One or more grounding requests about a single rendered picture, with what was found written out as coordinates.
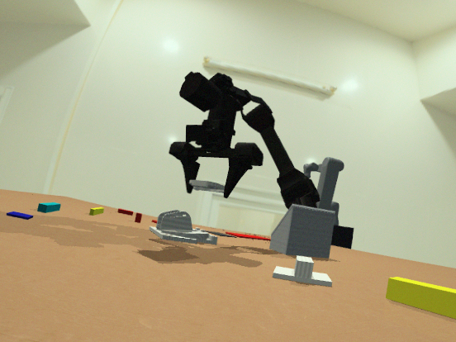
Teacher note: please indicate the yellow long bar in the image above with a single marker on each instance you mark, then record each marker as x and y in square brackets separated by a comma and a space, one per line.
[95, 211]

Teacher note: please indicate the yellow rectangular bar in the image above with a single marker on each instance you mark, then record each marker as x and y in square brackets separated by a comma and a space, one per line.
[437, 299]

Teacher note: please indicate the teal rectangular block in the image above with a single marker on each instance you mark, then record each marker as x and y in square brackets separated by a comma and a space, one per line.
[48, 207]

